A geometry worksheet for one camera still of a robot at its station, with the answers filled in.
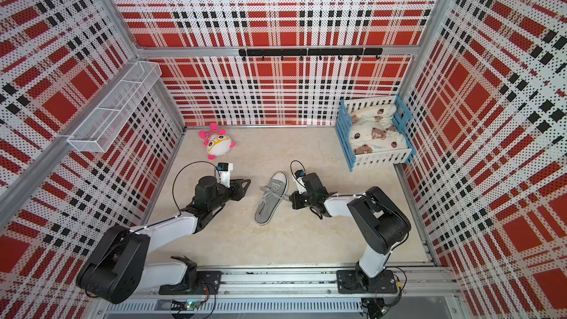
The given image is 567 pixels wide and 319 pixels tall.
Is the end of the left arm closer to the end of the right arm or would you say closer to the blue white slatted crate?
the end of the right arm

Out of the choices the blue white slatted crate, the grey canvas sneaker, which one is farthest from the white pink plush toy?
the blue white slatted crate

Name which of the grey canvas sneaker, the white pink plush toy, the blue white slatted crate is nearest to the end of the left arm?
the grey canvas sneaker

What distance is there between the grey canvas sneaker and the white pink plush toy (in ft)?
0.91

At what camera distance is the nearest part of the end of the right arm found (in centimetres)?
71

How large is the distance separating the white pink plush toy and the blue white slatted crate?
1.91ft

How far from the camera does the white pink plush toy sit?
1.07 m

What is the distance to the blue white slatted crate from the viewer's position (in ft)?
3.36
